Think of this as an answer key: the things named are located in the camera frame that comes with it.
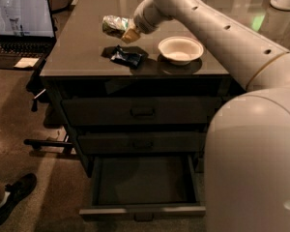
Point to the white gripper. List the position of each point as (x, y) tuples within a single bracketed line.
[(141, 23)]

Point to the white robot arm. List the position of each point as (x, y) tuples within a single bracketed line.
[(247, 149)]

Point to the dark grey drawer cabinet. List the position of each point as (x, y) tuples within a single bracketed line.
[(79, 67)]

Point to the top left drawer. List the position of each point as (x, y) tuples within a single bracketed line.
[(139, 111)]

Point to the middle left drawer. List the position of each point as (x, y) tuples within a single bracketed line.
[(141, 142)]

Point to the open bottom left drawer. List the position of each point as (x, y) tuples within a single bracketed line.
[(143, 189)]

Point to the blue snack packet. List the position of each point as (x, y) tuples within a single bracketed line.
[(128, 59)]

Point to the white paper bowl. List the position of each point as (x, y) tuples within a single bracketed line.
[(180, 50)]

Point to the open black laptop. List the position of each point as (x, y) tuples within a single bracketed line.
[(27, 33)]

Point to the black shoe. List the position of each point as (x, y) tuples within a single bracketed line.
[(16, 192)]

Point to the black cart frame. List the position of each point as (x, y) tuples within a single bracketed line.
[(36, 87)]

